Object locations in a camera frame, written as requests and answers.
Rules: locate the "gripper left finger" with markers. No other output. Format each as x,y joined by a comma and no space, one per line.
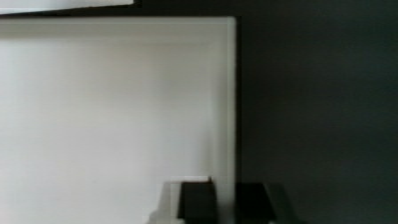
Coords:
187,201

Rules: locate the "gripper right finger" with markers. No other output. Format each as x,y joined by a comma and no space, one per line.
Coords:
263,205

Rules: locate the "white drawer cabinet frame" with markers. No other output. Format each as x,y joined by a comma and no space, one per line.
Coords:
115,117

